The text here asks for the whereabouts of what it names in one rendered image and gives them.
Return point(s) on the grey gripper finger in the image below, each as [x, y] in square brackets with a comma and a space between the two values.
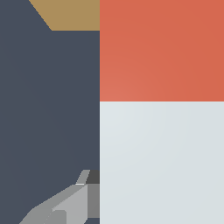
[73, 201]

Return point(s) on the orange and white peg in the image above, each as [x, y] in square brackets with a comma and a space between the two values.
[162, 110]

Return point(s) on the tan box with hole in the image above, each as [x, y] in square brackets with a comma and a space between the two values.
[73, 14]

